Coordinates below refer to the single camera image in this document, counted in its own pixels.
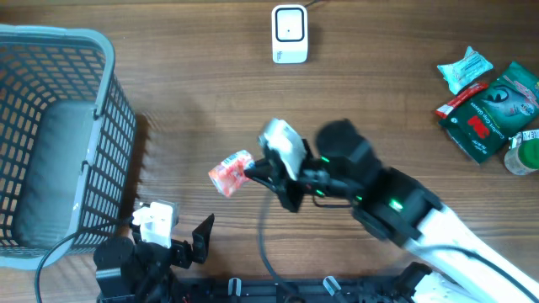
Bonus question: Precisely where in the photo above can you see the black left camera cable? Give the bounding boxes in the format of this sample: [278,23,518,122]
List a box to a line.
[34,218,136,303]

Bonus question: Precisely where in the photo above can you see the mint tissue pack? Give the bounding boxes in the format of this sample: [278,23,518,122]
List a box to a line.
[437,46,494,95]

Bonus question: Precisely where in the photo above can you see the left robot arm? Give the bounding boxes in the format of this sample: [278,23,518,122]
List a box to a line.
[93,214,215,303]

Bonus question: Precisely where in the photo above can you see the red tissue box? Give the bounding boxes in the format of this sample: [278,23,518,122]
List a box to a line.
[208,150,254,198]

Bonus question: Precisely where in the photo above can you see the long red sachet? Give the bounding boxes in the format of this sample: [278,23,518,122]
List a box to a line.
[435,82,488,119]

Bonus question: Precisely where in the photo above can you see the small green white box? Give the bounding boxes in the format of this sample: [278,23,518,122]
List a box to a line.
[510,130,539,149]

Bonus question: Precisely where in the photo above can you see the chicken seasoning jar green lid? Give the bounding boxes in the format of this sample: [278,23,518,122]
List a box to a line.
[504,139,538,176]

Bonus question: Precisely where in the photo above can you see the grey plastic mesh basket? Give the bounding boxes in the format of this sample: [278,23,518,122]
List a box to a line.
[1,24,136,271]

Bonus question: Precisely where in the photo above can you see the green 3M gloves packet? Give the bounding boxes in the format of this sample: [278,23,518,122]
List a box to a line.
[440,61,538,163]

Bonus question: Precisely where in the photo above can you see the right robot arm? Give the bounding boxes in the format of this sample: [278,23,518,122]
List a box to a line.
[245,119,538,302]

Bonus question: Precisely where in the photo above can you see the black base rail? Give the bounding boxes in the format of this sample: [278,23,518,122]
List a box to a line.
[99,275,405,303]

